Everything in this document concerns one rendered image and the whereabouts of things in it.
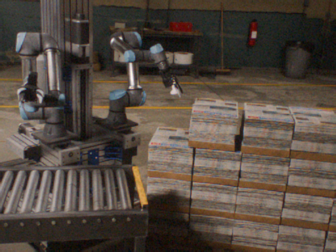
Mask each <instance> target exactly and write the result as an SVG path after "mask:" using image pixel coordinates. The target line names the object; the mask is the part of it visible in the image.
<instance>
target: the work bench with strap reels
mask: <svg viewBox="0 0 336 252"><path fill-rule="evenodd" d="M109 29H110V36H111V35H112V34H113V33H115V32H137V33H138V34H139V35H140V36H157V37H182V38H192V40H191V47H190V53H189V52H174V54H173V53H171V52H165V54H166V56H167V59H168V60H169V63H170V65H171V67H172V68H189V72H188V73H192V68H195V69H196V78H195V77H194V78H195V79H199V78H198V72H199V66H200V48H201V37H202V36H203V33H200V32H199V33H194V30H192V23H191V22H183V21H179V22H170V23H169V29H163V28H158V29H162V30H164V31H154V30H152V29H150V28H149V29H148V28H144V31H143V32H141V31H136V29H137V27H126V28H119V29H116V28H115V26H110V27H109ZM115 29H116V30H115ZM194 38H198V54H197V60H196V63H195V62H193V57H194V54H193V50H194ZM173 57H174V58H173ZM114 66H126V67H127V63H126V61H125V59H124V56H123V55H122V54H121V53H120V52H118V51H117V50H114V49H113V48H111V46H110V69H109V71H112V76H111V77H115V76H114ZM138 66H139V67H158V65H157V63H156V61H155V62H153V63H147V62H140V63H138Z"/></svg>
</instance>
